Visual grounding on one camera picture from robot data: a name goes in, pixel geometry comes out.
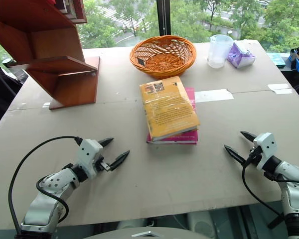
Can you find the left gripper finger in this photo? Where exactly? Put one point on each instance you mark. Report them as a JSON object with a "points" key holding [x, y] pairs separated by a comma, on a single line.
{"points": [[105, 142], [119, 160]]}

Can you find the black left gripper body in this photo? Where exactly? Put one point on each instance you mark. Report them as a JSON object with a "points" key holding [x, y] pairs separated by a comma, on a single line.
{"points": [[99, 164]]}

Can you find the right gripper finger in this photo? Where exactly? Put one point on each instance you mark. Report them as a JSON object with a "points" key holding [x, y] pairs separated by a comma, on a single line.
{"points": [[235, 155], [249, 136]]}

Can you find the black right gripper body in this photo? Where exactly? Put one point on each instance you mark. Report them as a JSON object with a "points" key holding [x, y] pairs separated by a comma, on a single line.
{"points": [[254, 156]]}

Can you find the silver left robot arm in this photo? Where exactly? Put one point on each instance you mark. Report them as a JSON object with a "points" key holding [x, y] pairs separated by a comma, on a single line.
{"points": [[57, 181]]}

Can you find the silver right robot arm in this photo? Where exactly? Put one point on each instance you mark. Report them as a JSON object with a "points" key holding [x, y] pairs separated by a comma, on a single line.
{"points": [[294, 171]]}

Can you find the wooden shelf unit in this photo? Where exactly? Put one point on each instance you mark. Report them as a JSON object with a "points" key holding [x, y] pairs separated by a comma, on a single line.
{"points": [[72, 87]]}

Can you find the yellow hardcover book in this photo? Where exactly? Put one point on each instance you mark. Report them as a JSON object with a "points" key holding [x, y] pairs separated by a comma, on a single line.
{"points": [[168, 107]]}

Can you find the pink book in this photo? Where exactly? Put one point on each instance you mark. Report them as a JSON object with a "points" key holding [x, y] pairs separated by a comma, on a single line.
{"points": [[190, 94]]}

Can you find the large white tape strip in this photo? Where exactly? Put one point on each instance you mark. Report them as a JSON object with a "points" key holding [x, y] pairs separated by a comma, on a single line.
{"points": [[213, 95]]}

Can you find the small white tape strip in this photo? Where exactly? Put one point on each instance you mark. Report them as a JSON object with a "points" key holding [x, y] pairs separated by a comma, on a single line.
{"points": [[280, 88]]}

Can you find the grey rounded shape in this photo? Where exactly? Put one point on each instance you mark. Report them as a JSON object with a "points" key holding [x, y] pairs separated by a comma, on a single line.
{"points": [[201, 225]]}

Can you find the grey robot torso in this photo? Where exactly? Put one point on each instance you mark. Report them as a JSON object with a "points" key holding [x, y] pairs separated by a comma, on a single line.
{"points": [[149, 234]]}

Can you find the purple tissue pack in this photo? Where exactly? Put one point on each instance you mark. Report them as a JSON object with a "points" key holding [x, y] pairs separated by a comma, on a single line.
{"points": [[240, 56]]}

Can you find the teal flat box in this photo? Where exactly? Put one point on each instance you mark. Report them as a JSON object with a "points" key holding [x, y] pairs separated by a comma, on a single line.
{"points": [[276, 59]]}

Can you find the small black tag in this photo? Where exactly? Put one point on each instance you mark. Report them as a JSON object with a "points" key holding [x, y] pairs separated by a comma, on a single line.
{"points": [[141, 61]]}

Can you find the clear plastic measuring cup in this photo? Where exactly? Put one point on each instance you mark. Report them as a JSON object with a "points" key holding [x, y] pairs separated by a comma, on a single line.
{"points": [[218, 53]]}

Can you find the orange wicker basket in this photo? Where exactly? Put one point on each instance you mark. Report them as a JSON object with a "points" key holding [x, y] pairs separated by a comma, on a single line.
{"points": [[162, 67]]}

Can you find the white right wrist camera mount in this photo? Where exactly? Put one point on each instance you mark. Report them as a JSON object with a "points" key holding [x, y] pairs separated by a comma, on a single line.
{"points": [[265, 147]]}

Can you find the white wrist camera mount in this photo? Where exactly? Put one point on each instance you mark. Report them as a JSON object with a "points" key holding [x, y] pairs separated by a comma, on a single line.
{"points": [[265, 147], [88, 152]]}

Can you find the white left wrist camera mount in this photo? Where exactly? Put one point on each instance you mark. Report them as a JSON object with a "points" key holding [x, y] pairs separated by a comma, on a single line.
{"points": [[88, 152]]}

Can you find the black window post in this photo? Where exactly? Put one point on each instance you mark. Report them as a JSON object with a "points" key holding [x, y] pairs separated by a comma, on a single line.
{"points": [[163, 17]]}

